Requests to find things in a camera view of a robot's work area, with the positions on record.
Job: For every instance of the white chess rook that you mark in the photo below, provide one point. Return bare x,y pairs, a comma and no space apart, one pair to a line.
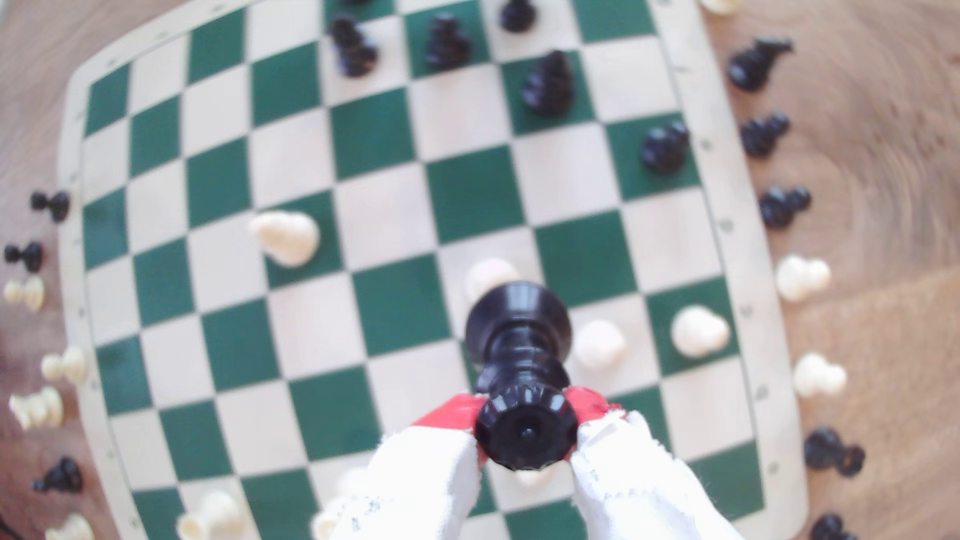
214,515

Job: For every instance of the white chess piece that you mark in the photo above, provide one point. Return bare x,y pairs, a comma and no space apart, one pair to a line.
41,409
73,529

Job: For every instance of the white chess bishop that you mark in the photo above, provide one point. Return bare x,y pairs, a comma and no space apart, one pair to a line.
487,274
286,238

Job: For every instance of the black chess piece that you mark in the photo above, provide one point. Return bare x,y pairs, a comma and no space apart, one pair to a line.
64,476

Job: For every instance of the black chess bishop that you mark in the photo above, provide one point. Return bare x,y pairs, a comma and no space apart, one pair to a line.
354,49
549,84

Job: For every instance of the black chess pawn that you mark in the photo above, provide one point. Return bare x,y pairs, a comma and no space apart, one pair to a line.
778,208
517,13
56,205
759,137
448,43
827,529
31,256
664,148

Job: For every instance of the white chess pawn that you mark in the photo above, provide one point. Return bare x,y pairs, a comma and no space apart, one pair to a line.
796,279
30,293
814,375
598,345
534,477
67,365
697,331

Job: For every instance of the black chess queen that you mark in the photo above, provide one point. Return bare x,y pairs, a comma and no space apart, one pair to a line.
525,352

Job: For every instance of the white chess knight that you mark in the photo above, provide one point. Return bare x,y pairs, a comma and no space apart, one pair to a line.
720,4

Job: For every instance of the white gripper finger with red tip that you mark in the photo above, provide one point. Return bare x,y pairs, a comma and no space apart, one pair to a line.
637,487
424,487

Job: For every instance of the green white chess mat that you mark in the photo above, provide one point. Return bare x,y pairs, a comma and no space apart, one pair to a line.
375,135

